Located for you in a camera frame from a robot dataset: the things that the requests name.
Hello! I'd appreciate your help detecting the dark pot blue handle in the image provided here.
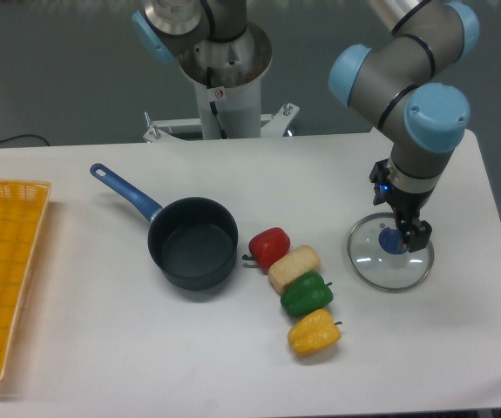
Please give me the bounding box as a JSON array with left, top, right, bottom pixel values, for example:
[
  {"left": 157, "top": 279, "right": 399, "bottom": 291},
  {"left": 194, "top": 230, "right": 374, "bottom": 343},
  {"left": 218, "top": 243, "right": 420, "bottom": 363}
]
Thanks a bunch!
[{"left": 90, "top": 163, "right": 239, "bottom": 291}]

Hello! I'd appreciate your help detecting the green bell pepper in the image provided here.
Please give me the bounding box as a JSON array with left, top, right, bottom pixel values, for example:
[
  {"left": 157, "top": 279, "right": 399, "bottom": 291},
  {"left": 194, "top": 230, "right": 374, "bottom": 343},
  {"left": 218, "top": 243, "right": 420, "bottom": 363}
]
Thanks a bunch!
[{"left": 280, "top": 271, "right": 334, "bottom": 318}]

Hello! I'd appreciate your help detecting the yellow bell pepper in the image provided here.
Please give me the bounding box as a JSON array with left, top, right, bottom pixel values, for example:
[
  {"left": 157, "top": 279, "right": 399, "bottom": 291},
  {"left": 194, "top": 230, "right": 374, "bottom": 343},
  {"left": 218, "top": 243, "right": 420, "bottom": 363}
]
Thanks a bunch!
[{"left": 288, "top": 308, "right": 342, "bottom": 356}]

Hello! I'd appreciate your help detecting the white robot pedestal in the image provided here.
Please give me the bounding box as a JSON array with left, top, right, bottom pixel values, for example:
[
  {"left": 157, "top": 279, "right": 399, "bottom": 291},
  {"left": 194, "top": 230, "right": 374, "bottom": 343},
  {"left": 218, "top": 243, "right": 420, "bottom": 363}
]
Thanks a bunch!
[{"left": 144, "top": 23, "right": 300, "bottom": 143}]

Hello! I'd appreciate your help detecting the yellow woven basket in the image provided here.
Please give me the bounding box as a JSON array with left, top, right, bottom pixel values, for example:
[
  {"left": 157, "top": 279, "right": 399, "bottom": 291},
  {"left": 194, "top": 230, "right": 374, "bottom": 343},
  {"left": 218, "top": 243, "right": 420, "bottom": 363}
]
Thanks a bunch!
[{"left": 0, "top": 179, "right": 52, "bottom": 383}]

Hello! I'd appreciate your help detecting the beige bread loaf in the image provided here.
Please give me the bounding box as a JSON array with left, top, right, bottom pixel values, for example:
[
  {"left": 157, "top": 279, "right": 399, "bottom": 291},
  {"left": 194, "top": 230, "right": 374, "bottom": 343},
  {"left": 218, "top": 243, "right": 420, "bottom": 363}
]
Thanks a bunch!
[{"left": 267, "top": 245, "right": 321, "bottom": 294}]

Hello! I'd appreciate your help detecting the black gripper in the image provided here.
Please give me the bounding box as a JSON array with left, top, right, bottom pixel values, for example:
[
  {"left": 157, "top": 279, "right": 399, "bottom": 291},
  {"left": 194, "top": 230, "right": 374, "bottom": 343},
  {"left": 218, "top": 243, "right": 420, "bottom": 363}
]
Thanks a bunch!
[{"left": 369, "top": 159, "right": 432, "bottom": 253}]

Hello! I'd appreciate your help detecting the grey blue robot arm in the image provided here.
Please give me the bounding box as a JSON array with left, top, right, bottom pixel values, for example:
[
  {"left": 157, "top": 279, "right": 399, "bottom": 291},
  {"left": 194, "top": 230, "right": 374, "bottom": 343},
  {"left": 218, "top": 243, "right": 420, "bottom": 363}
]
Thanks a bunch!
[{"left": 132, "top": 1, "right": 480, "bottom": 253}]

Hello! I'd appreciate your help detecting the glass lid blue knob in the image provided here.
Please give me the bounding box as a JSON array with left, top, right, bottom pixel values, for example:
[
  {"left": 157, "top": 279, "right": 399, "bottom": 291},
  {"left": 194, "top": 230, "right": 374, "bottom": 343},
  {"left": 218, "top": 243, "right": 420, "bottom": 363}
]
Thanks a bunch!
[{"left": 347, "top": 212, "right": 435, "bottom": 293}]

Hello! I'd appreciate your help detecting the red bell pepper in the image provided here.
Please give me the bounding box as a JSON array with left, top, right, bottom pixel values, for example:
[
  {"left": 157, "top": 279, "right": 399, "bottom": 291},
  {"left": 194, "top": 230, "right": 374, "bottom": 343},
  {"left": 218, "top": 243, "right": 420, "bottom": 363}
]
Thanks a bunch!
[{"left": 242, "top": 227, "right": 291, "bottom": 273}]

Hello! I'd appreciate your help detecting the black floor cable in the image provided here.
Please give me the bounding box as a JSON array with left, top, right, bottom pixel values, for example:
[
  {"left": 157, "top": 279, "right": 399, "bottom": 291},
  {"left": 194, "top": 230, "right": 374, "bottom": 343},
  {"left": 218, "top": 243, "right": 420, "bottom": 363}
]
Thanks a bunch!
[{"left": 0, "top": 133, "right": 51, "bottom": 147}]

